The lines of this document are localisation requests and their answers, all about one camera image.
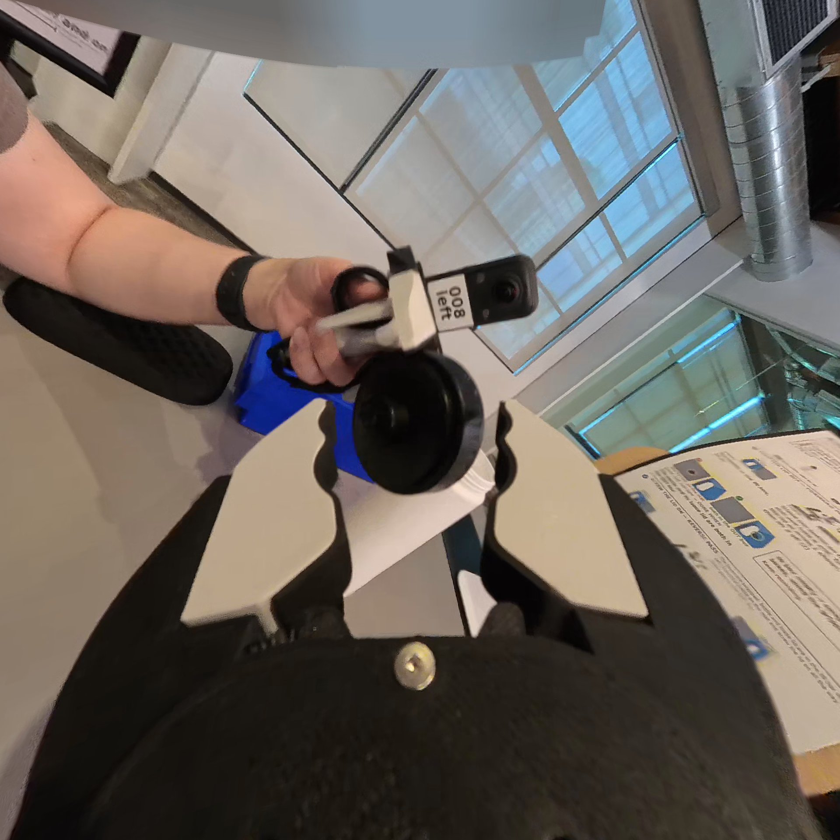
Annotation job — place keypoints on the person's left forearm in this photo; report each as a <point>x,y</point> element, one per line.
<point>131,262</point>

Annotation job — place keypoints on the printed instruction sheet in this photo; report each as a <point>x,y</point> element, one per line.
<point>754,590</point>

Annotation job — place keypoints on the white plastic bottle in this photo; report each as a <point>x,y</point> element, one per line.
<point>407,531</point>

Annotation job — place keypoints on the black rectangular table pad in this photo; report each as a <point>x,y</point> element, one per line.
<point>463,558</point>

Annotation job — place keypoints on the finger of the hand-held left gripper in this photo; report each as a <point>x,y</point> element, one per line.
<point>413,308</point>

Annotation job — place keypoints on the silver spiral air duct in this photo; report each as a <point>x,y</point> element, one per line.
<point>774,184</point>

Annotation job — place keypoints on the person's left hand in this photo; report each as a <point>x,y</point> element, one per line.
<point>289,295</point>

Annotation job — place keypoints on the black bottle lid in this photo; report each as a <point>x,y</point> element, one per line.
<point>413,426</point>

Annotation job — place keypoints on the instruction sheet on stand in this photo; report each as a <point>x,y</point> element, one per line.
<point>630,459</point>

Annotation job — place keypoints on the blue plastic storage bin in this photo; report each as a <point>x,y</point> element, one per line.
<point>275,400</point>

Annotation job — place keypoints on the white air vent grille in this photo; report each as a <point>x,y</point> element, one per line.
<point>794,26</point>

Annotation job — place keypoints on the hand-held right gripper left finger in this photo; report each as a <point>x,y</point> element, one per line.
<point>269,525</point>

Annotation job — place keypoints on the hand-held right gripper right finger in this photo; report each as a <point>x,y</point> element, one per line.
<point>564,525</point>

